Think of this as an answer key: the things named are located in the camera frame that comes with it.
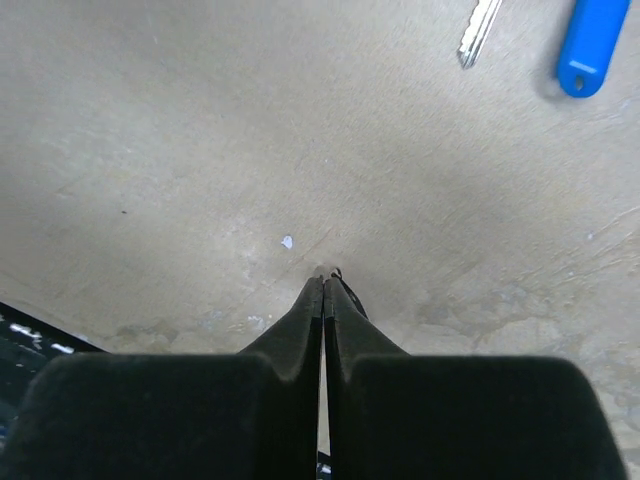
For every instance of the red tag key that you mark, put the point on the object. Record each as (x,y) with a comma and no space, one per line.
(479,25)

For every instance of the blue tag key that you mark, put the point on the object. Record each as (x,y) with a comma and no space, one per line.
(589,45)

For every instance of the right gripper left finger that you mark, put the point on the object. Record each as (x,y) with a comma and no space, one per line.
(248,415)

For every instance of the black base frame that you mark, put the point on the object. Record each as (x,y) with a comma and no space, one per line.
(27,346)

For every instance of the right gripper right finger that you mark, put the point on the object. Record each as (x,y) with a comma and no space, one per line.
(393,415)

